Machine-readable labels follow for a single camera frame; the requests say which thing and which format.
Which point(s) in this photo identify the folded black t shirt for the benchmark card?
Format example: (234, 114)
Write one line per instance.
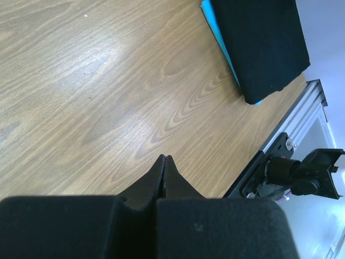
(265, 42)

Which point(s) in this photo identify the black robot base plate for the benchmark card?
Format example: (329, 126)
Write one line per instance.
(252, 178)

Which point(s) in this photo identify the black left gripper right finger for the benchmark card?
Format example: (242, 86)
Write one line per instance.
(219, 228)

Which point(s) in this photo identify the aluminium frame rail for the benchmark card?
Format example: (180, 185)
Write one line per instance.
(316, 223)

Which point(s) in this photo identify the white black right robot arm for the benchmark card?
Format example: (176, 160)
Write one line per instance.
(316, 174)

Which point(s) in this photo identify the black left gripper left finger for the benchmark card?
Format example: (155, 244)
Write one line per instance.
(84, 226)

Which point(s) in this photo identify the folded teal t shirt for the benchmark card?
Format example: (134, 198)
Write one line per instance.
(221, 43)

